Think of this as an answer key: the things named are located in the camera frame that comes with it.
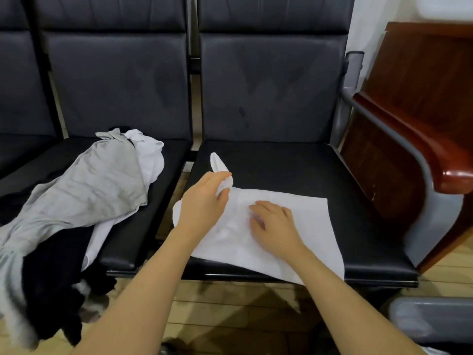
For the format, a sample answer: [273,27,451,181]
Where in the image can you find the person's left hand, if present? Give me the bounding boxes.
[174,171,234,237]

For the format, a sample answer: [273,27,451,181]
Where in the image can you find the person's right hand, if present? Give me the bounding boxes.
[248,200,307,263]

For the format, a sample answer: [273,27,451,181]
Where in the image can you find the white t-shirt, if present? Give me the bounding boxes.
[171,151,346,285]

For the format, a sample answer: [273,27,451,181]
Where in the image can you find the pile of clothes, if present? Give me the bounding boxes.
[0,128,166,349]

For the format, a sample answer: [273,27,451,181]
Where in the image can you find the grey plastic storage bin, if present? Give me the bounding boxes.
[386,295,473,346]

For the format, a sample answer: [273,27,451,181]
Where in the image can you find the person's right forearm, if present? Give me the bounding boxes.
[284,248,426,355]

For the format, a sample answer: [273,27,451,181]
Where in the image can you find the person's left forearm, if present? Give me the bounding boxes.
[74,227,204,355]

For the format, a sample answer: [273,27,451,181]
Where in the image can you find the black leather bench seat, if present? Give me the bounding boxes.
[0,0,59,178]
[181,0,421,287]
[33,0,195,276]

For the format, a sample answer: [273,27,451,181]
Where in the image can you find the brown wooden bench armrest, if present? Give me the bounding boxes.
[353,91,473,195]

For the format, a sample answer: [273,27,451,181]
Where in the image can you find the brown wooden desk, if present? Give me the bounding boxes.
[340,22,473,272]

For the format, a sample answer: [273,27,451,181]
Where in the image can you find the white plastic tray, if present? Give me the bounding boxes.
[414,0,473,24]

